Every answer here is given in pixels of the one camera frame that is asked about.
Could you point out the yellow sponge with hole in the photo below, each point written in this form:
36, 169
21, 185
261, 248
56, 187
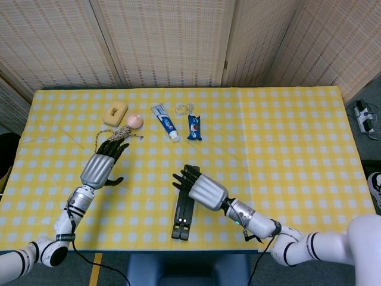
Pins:
119, 111

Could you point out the blue cookie packet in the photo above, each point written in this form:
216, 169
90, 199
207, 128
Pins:
194, 128

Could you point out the pink peach ball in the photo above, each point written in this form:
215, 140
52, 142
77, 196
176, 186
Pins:
135, 121

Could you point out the white black sneaker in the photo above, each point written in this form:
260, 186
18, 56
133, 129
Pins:
375, 184

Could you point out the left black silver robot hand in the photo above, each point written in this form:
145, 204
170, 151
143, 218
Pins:
96, 169

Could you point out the dark blue padded seat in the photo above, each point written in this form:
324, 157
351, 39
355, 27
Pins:
187, 268

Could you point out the woven folding screen panel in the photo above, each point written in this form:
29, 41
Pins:
12, 107
256, 38
336, 44
53, 44
166, 44

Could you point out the white blue toothpaste tube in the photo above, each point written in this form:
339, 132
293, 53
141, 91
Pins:
166, 122

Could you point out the white power strip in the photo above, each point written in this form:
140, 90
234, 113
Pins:
363, 117

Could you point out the yellow floor tape strip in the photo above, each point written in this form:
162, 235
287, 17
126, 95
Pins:
96, 268

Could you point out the black folding stand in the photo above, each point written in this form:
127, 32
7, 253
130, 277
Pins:
184, 214

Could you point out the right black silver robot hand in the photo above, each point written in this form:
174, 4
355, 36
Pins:
208, 192

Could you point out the yellow white checked tablecloth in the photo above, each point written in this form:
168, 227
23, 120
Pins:
268, 149

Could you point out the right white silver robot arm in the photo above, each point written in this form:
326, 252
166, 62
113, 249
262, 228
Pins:
259, 222

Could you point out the brass screen hinge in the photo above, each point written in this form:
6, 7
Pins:
225, 64

